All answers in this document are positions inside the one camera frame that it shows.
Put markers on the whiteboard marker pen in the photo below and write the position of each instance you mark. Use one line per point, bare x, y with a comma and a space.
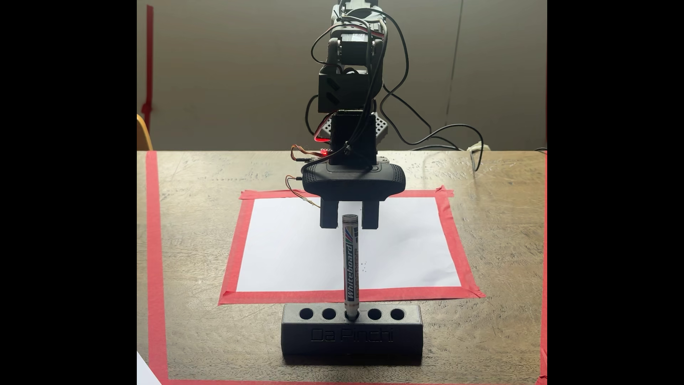
350, 267

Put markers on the black pen holder block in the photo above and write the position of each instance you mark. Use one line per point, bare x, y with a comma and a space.
352, 337

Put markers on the grey perforated plate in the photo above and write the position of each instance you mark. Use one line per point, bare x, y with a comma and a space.
381, 128

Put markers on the white paper sheet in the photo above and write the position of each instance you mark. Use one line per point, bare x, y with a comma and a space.
288, 251

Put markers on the red tape strip on paper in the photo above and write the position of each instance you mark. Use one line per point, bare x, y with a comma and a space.
238, 246
299, 295
267, 193
454, 246

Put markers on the white plug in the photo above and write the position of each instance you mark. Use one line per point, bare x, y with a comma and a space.
477, 147

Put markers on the long red table tape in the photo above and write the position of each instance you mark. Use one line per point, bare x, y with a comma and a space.
156, 267
374, 382
544, 299

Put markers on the wooden chair back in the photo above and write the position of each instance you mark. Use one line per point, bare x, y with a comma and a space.
143, 136

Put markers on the white paper corner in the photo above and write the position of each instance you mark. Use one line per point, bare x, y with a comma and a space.
145, 373

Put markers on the black oval camera box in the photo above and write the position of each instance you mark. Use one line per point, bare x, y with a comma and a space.
352, 183

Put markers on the red tape on wall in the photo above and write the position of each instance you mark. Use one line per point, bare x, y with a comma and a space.
150, 64

